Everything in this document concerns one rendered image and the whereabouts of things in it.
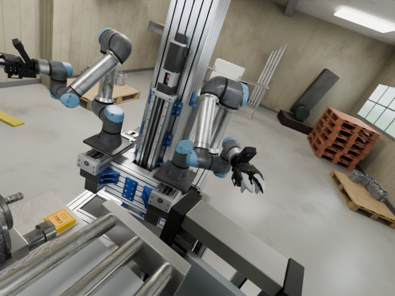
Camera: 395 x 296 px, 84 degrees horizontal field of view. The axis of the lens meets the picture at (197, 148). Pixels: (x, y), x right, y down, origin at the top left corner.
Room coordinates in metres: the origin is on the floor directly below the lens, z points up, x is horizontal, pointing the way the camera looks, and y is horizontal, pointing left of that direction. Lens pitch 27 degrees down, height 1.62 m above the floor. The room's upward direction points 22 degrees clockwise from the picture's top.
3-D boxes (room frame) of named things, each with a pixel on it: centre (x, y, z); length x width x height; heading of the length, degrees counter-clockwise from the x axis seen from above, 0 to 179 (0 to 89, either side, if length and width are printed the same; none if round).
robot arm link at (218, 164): (0.92, -0.13, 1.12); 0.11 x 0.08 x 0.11; 108
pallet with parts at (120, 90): (3.71, 2.05, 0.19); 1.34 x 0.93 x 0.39; 173
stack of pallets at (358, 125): (5.67, -3.25, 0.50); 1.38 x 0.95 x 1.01; 173
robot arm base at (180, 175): (1.13, 0.06, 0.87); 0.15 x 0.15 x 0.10
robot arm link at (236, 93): (1.17, -0.07, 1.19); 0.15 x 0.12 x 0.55; 108
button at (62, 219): (0.49, 0.35, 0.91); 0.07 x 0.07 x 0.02; 69
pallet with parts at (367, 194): (3.65, -3.06, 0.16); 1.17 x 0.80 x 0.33; 173
